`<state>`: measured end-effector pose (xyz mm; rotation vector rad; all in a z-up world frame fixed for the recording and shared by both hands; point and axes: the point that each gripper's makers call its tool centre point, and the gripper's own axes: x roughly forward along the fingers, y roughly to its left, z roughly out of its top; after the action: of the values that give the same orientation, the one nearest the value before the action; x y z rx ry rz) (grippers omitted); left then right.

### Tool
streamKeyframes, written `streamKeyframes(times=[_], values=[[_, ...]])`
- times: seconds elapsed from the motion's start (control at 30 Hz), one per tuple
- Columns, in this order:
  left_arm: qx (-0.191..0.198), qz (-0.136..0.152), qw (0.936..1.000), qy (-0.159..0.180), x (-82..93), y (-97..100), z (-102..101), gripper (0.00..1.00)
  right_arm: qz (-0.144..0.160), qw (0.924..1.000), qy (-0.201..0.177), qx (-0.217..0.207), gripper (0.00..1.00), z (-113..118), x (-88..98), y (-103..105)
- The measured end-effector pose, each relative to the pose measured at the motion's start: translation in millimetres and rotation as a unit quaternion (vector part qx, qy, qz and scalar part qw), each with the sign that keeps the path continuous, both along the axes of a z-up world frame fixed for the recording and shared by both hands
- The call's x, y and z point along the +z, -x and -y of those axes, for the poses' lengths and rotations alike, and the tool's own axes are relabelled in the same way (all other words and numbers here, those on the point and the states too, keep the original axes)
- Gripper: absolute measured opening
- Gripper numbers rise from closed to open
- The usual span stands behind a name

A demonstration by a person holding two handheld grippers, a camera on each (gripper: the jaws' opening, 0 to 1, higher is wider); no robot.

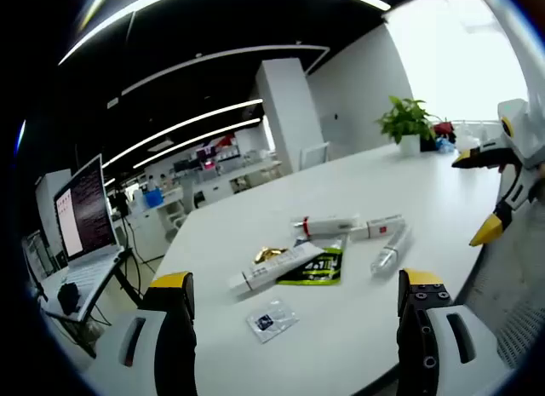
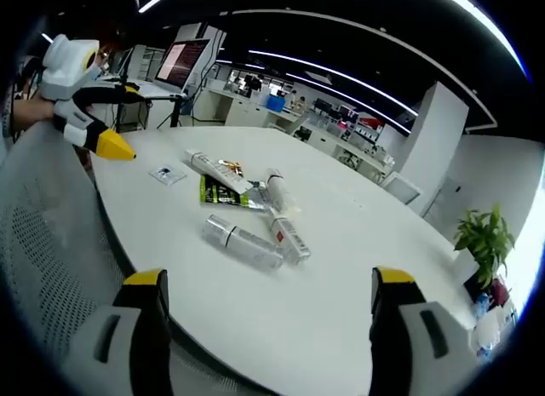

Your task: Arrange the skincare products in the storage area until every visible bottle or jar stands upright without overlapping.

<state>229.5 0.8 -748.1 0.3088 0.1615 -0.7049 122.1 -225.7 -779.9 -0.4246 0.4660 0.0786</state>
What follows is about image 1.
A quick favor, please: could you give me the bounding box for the silver laptop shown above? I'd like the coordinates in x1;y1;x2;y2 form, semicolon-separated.
42;153;129;321

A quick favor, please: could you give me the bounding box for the blue plastic bag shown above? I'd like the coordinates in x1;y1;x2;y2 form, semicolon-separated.
433;136;457;155

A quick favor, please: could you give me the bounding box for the black laptop stand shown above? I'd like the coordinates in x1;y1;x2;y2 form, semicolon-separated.
40;246;152;359

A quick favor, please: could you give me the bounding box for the grey mesh office chair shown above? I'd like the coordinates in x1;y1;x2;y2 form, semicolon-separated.
455;225;545;371

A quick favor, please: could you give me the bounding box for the green black skincare sachet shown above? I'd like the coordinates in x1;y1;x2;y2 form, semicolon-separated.
275;237;349;287

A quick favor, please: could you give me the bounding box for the small black object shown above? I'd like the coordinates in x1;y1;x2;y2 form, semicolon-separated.
57;281;83;316

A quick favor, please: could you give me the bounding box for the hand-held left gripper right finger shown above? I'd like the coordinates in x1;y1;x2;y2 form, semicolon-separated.
395;267;512;396

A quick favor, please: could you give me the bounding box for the white skincare tube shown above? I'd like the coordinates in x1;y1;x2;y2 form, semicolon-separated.
228;246;328;294

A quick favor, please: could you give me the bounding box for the gold foil skincare sachet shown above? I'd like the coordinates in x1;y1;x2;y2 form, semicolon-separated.
254;245;290;265

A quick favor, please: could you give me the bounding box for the slim clear skincare bottle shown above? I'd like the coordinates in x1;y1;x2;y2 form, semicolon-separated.
369;224;413;278

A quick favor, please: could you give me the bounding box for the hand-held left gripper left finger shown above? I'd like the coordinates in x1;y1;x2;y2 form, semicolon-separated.
91;271;199;396

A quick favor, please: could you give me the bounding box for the green potted plant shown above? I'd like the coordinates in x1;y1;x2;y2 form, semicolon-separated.
375;95;445;158

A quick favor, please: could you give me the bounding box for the white pump bottle red collar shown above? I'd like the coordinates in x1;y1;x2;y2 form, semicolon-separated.
290;215;362;239

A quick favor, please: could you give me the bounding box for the white chair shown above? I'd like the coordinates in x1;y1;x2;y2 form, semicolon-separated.
300;141;332;172

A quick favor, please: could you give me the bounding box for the ceiling light strip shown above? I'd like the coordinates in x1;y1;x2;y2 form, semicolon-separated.
130;118;262;169
100;98;265;167

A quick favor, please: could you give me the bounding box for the small clear skincare sachet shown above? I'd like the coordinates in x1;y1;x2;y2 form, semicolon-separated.
245;297;301;344

